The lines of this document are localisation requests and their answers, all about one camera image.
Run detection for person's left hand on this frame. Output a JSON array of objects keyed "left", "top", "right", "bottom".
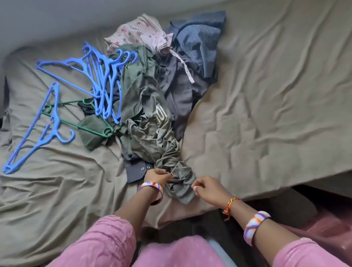
[{"left": 143, "top": 168, "right": 175, "bottom": 191}]

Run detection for person's right hand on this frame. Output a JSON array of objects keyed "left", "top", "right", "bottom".
[{"left": 191, "top": 176, "right": 234, "bottom": 210}]

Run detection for olive green printed t-shirt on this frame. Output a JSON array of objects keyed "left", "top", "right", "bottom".
[{"left": 118, "top": 99, "right": 198, "bottom": 205}]

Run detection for grey button shirt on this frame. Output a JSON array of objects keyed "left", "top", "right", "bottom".
[{"left": 124, "top": 52, "right": 214, "bottom": 184}]

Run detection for pile of blue hangers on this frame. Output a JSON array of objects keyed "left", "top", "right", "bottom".
[{"left": 3, "top": 42, "right": 139, "bottom": 175}]

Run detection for blue striped shirt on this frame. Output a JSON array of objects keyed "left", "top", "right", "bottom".
[{"left": 166, "top": 11, "right": 227, "bottom": 83}]

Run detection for pink floral striped garment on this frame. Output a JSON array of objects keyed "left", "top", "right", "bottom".
[{"left": 104, "top": 14, "right": 175, "bottom": 56}]

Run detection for person's left forearm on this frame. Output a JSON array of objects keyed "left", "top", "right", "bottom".
[{"left": 114, "top": 187, "right": 161, "bottom": 237}]

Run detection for person's right forearm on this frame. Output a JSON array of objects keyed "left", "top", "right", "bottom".
[{"left": 228, "top": 201, "right": 300, "bottom": 264}]

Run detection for bed with beige sheet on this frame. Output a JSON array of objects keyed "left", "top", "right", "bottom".
[{"left": 0, "top": 0, "right": 352, "bottom": 267}]

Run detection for striped orange purple bangle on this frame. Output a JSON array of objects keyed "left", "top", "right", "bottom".
[{"left": 137, "top": 181, "right": 165, "bottom": 206}]

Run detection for striped white purple bangle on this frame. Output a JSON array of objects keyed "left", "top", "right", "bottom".
[{"left": 243, "top": 211, "right": 272, "bottom": 246}]

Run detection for white trousers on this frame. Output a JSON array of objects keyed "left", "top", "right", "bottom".
[{"left": 205, "top": 239, "right": 238, "bottom": 267}]

